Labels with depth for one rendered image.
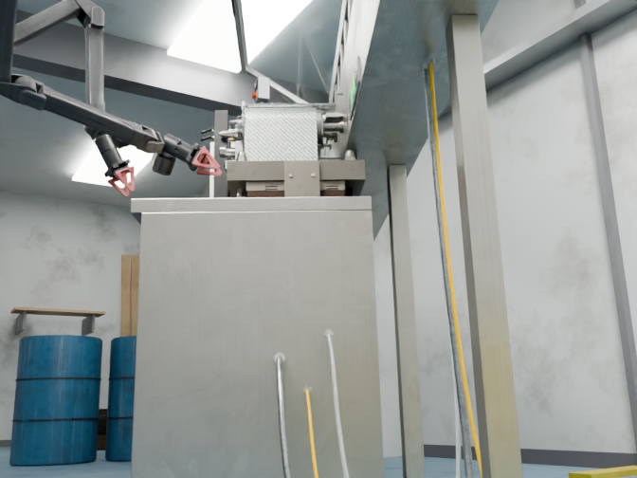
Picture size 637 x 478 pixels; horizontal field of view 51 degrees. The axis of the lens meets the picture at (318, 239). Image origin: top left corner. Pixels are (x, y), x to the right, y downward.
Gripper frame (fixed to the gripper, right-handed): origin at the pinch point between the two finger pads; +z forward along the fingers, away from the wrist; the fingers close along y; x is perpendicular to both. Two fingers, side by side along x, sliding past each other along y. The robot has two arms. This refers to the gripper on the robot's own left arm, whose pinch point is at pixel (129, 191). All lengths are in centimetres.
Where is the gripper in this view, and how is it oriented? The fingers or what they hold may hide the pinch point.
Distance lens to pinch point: 230.4
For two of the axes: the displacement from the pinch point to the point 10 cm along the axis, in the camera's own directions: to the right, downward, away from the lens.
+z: 4.4, 9.0, 0.4
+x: -7.3, 3.8, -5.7
